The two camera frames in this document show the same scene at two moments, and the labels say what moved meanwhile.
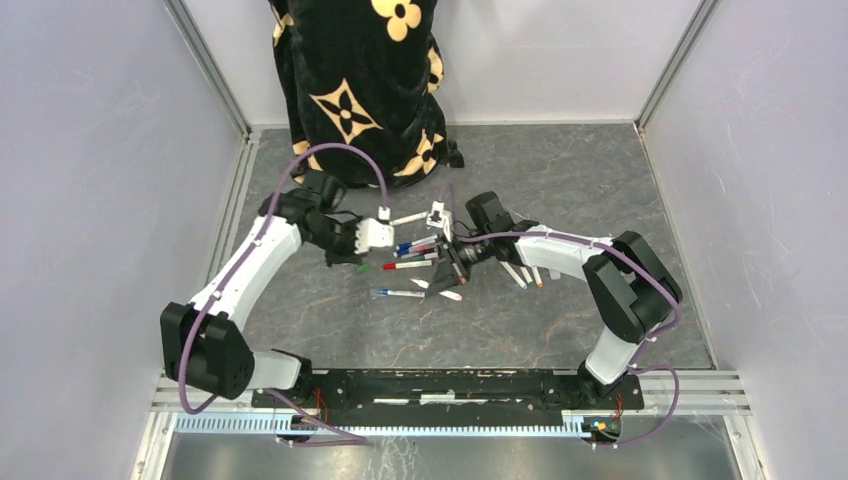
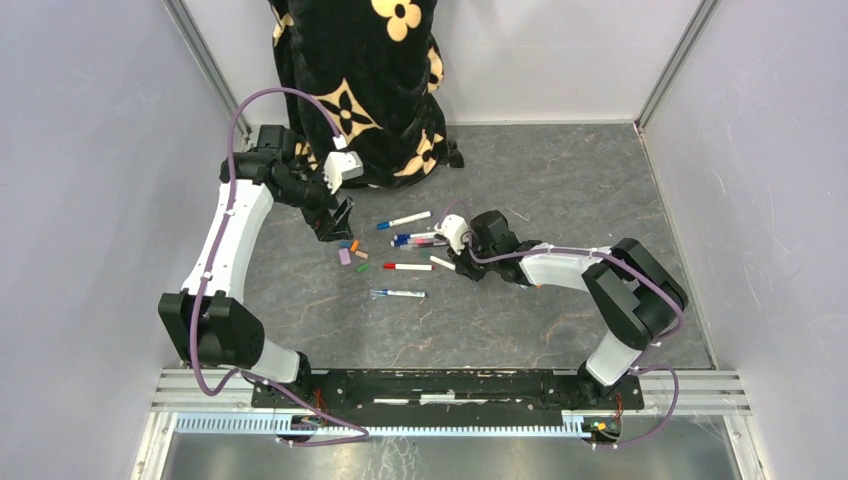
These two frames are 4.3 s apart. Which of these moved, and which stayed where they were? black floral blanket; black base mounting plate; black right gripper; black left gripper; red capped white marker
Moved: black right gripper; black left gripper
Stayed: red capped white marker; black base mounting plate; black floral blanket
